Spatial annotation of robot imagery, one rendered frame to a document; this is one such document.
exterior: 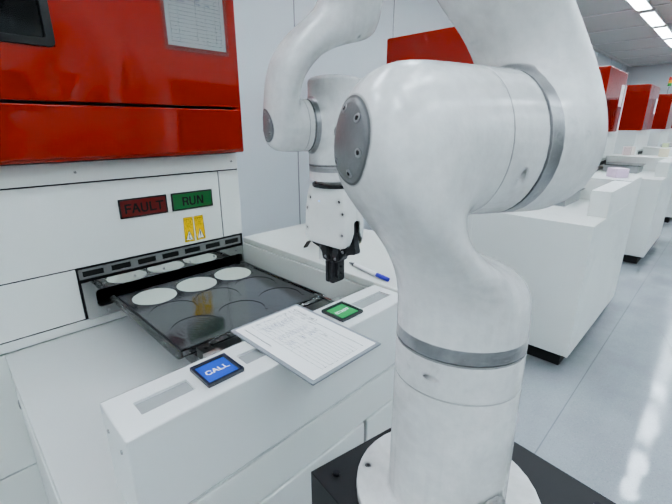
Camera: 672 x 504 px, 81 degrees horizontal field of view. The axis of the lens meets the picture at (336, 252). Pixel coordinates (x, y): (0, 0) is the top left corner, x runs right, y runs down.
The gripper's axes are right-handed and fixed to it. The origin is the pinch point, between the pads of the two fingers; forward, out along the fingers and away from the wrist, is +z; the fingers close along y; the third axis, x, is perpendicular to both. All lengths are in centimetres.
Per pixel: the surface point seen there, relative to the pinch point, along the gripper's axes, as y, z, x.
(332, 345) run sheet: 7.2, 8.8, -7.9
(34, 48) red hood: -53, -38, -28
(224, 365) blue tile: 0.0, 8.7, -22.9
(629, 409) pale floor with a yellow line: 37, 105, 163
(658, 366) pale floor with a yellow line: 42, 106, 217
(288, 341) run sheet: 1.3, 8.8, -12.0
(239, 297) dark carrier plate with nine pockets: -31.5, 15.2, -0.9
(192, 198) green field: -57, -5, 2
